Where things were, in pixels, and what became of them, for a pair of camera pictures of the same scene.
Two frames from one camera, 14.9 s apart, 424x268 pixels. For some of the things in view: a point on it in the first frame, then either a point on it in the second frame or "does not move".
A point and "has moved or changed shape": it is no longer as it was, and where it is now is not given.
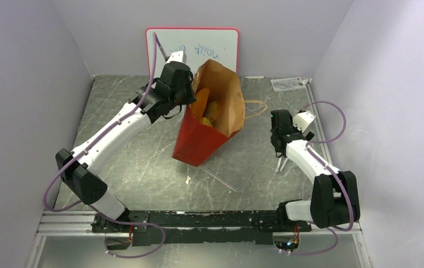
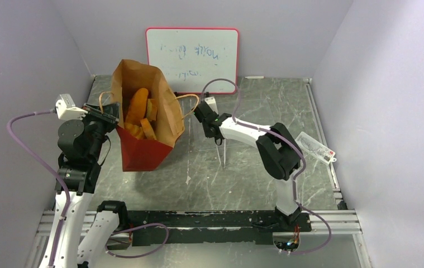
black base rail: (198, 228) does not move
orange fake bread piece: (214, 110) has moved or changed shape
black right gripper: (291, 124) → (205, 133)
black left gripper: (191, 97) → (108, 114)
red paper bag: (217, 114) → (138, 154)
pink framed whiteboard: (201, 44) does not move
